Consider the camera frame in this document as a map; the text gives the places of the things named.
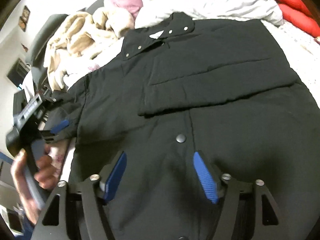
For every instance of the white garment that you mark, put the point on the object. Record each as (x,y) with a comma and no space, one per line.
(80,73)

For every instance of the beige fleece garment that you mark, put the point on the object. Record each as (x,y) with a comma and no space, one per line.
(75,37)

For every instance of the black padded jacket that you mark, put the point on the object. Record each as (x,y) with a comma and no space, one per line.
(200,80)

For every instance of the brown wall picture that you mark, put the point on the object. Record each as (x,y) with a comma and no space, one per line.
(25,17)

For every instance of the small wall sticker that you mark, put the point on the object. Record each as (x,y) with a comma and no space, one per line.
(24,47)

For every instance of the person's left hand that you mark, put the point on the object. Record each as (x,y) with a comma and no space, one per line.
(46,172)

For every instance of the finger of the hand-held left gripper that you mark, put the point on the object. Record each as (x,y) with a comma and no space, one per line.
(60,126)
(51,97)

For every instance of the dark grey chair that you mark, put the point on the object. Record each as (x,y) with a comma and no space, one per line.
(42,37)

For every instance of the dark wall box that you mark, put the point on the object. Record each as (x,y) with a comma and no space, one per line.
(17,71)

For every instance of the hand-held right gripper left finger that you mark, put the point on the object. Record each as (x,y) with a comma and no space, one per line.
(115,177)

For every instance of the person's left forearm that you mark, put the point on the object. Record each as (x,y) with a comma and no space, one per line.
(27,227)

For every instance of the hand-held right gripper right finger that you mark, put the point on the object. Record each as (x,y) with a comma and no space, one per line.
(203,177)

